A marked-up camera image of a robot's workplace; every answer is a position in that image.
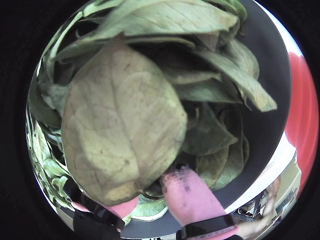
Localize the red collapsible silicone cup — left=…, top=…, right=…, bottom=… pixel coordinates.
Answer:
left=284, top=51, right=320, bottom=198

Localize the black leader arm handle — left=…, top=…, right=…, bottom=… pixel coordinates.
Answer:
left=236, top=193, right=267, bottom=222

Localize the dark grey round bowl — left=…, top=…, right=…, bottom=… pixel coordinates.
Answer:
left=26, top=0, right=293, bottom=238

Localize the seated person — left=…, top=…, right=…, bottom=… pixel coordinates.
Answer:
left=237, top=174, right=285, bottom=238

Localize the pile of green leaves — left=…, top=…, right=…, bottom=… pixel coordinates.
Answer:
left=26, top=0, right=278, bottom=222

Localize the pink padded gripper finger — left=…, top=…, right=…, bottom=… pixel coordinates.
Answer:
left=63, top=177, right=140, bottom=240
left=160, top=166, right=245, bottom=240

